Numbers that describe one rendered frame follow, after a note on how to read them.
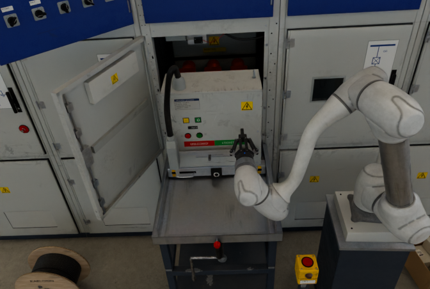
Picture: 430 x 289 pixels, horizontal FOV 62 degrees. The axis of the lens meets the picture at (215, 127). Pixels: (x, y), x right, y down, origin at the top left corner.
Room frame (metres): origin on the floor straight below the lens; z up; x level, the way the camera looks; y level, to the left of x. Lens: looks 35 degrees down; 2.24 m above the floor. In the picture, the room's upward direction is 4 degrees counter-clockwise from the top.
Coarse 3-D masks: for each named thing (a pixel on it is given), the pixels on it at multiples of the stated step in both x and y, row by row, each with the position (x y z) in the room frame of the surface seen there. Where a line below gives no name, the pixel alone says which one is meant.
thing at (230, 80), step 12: (192, 72) 1.71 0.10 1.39; (204, 72) 1.70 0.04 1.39; (216, 72) 1.69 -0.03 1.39; (228, 72) 1.68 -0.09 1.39; (240, 72) 1.67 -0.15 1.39; (252, 72) 1.66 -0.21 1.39; (192, 84) 1.57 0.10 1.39; (204, 84) 1.57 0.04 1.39; (216, 84) 1.56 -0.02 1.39; (228, 84) 1.55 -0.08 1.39; (240, 84) 1.54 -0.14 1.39; (252, 84) 1.53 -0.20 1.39
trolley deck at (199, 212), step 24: (264, 144) 1.74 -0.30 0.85; (192, 192) 1.37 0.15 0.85; (216, 192) 1.36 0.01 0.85; (168, 216) 1.22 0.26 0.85; (192, 216) 1.21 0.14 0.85; (216, 216) 1.20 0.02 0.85; (240, 216) 1.19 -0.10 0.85; (264, 216) 1.18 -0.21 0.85; (168, 240) 1.09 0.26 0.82; (192, 240) 1.09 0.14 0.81; (240, 240) 1.08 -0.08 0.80; (264, 240) 1.07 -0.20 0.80
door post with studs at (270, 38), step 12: (276, 0) 1.75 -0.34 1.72; (276, 12) 1.75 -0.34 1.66; (276, 24) 1.75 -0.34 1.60; (264, 36) 1.75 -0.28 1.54; (276, 36) 1.75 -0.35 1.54; (264, 48) 1.75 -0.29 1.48; (276, 48) 1.75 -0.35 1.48; (264, 60) 1.75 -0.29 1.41; (276, 60) 1.75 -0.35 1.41; (264, 72) 1.75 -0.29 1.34; (264, 84) 1.75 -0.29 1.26; (264, 96) 1.75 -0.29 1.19; (264, 108) 1.74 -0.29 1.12; (264, 120) 1.75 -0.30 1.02; (264, 132) 1.75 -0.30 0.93
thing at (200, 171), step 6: (264, 162) 1.49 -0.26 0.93; (168, 168) 1.49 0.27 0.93; (180, 168) 1.48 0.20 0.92; (186, 168) 1.48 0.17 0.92; (192, 168) 1.48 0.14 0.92; (198, 168) 1.48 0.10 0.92; (204, 168) 1.48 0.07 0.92; (210, 168) 1.48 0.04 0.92; (222, 168) 1.47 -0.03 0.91; (228, 168) 1.47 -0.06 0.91; (234, 168) 1.47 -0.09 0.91; (264, 168) 1.46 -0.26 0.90; (168, 174) 1.49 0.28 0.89; (180, 174) 1.48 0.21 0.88; (186, 174) 1.48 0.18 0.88; (192, 174) 1.48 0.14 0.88; (198, 174) 1.48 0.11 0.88; (204, 174) 1.48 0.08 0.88; (210, 174) 1.48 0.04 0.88; (222, 174) 1.47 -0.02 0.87; (228, 174) 1.47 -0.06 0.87; (234, 174) 1.47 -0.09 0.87
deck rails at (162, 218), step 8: (264, 152) 1.58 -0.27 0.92; (168, 176) 1.51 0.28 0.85; (264, 176) 1.45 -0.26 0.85; (168, 184) 1.44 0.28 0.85; (168, 192) 1.38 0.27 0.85; (168, 200) 1.32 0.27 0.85; (160, 208) 1.22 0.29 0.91; (168, 208) 1.27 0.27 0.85; (160, 216) 1.19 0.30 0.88; (160, 224) 1.16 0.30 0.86; (272, 224) 1.12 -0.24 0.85; (160, 232) 1.12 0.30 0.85; (272, 232) 1.08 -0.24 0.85
